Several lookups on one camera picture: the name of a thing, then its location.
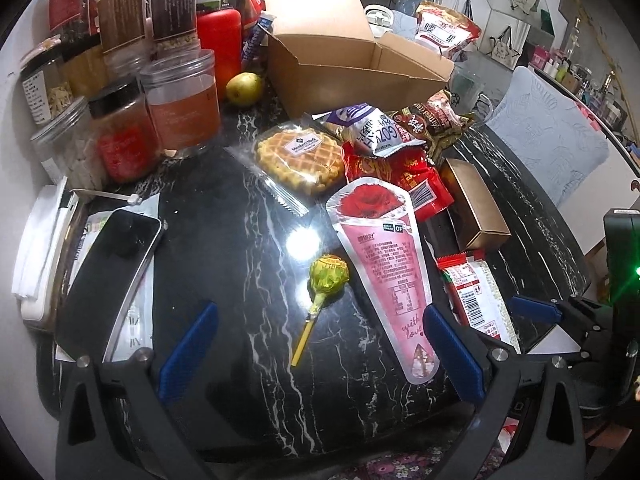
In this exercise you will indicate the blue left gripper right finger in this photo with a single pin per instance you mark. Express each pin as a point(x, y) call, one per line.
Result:
point(464, 372)

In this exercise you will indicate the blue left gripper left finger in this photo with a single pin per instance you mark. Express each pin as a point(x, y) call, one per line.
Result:
point(180, 367)

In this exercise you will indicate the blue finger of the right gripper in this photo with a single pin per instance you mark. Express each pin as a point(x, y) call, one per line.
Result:
point(535, 310)

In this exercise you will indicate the red white snack bar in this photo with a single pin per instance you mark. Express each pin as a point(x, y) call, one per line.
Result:
point(476, 297)

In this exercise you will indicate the gold rectangular box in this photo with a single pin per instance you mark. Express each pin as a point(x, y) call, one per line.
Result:
point(478, 221)

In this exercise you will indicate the yellow green lollipop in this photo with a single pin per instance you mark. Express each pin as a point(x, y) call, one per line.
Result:
point(328, 276)

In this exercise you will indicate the pink rose cone packet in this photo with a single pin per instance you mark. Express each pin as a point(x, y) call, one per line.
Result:
point(375, 223)

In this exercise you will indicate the green red snack packet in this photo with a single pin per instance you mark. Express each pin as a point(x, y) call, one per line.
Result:
point(435, 122)

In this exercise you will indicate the silver purple snack bag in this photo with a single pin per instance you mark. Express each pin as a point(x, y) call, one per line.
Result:
point(366, 130)

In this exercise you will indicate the packaged waffle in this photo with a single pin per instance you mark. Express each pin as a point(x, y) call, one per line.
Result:
point(298, 163)

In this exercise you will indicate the black smartphone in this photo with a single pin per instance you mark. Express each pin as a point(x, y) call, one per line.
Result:
point(95, 308)

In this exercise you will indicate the white tissue stack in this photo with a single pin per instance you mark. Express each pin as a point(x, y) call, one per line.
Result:
point(28, 284)

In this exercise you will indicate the black lid red jar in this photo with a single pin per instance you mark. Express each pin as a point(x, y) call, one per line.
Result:
point(127, 141)

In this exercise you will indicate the clear glass mug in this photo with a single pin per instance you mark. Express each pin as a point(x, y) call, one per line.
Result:
point(467, 87)

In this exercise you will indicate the clear jar orange contents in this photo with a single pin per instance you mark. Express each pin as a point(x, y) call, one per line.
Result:
point(182, 99)

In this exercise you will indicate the red white snack bag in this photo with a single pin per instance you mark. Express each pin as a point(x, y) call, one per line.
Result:
point(443, 30)

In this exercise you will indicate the white kettle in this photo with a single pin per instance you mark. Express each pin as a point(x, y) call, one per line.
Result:
point(380, 19)

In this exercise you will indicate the brown cardboard box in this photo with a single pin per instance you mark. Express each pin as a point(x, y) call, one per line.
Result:
point(323, 56)

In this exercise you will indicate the red canister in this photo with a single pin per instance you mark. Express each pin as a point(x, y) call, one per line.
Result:
point(221, 31)

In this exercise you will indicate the dark label tall jar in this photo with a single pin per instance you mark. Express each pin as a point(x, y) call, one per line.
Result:
point(173, 25)

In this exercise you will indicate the red label tall jar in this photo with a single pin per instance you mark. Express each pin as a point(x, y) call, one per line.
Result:
point(72, 20)

